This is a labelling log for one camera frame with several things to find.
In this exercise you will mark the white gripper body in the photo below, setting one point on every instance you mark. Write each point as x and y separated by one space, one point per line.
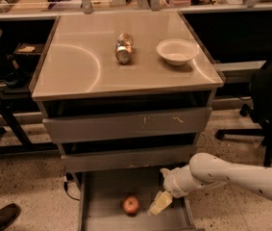
173 183

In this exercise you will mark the red apple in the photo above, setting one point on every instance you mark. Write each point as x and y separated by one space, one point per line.
130 205

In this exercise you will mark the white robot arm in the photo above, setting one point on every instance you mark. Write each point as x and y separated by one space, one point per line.
204 171

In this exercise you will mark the grey middle drawer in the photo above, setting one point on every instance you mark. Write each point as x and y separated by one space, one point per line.
143 157

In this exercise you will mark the grey top drawer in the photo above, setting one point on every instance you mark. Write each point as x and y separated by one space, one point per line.
126 125

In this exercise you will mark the grey open bottom drawer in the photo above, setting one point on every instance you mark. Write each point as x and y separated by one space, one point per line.
103 193

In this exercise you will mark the grey drawer cabinet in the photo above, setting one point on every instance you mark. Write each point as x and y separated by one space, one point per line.
79 75

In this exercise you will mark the white bowl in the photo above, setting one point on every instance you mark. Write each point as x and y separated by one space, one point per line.
177 51

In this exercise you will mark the lying soda can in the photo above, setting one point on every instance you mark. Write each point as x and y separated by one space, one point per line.
124 48

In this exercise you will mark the black office chair right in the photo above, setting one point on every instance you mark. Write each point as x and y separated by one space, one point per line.
260 113

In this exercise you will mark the brown shoe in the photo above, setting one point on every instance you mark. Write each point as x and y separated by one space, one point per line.
8 215

